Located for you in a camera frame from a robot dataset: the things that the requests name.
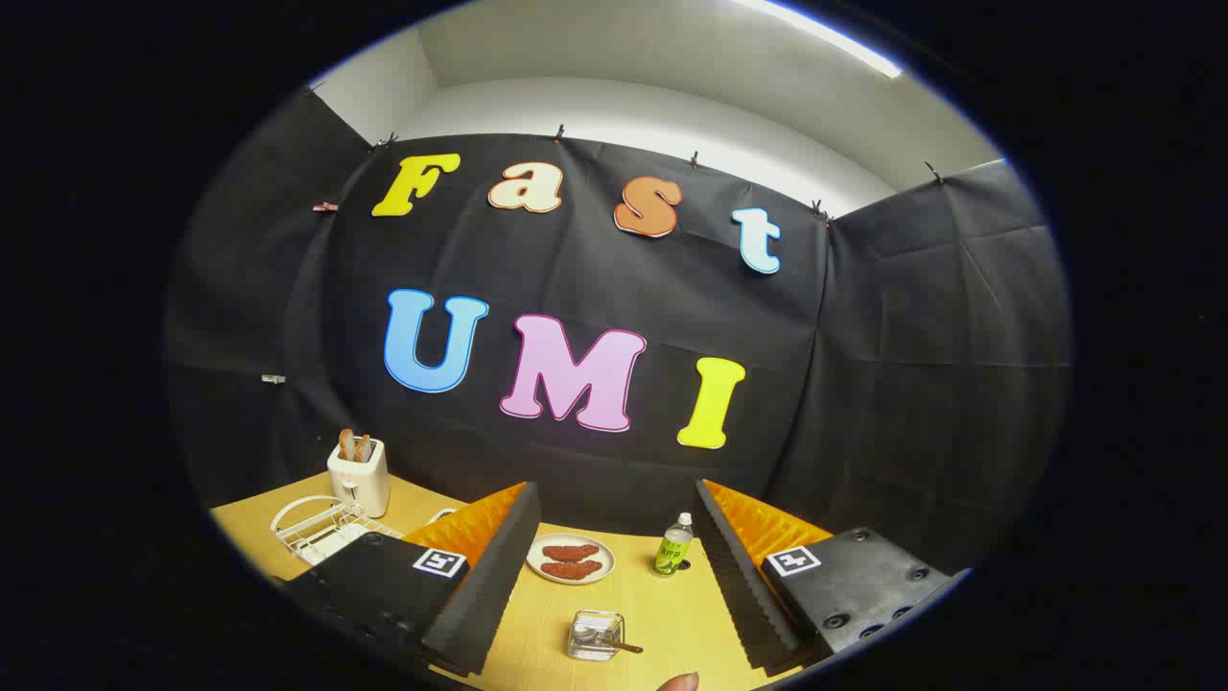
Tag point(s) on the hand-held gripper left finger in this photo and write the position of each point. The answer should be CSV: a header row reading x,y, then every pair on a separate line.
x,y
484,595

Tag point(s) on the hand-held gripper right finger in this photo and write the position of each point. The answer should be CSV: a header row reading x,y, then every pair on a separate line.
x,y
743,585

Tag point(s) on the white plate with meat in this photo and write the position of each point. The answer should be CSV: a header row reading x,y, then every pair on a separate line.
x,y
606,561

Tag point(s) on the green label drink bottle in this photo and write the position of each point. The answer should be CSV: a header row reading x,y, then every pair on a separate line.
x,y
671,552

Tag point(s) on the red-brown meat piece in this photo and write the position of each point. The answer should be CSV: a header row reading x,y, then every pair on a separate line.
x,y
572,552
571,570

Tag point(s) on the white toaster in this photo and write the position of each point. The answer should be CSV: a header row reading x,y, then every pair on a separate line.
x,y
360,480

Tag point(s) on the toasted bread slice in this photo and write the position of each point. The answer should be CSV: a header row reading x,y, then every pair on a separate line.
x,y
345,445
364,448

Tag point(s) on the row of black clips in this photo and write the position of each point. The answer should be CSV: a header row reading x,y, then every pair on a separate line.
x,y
559,134

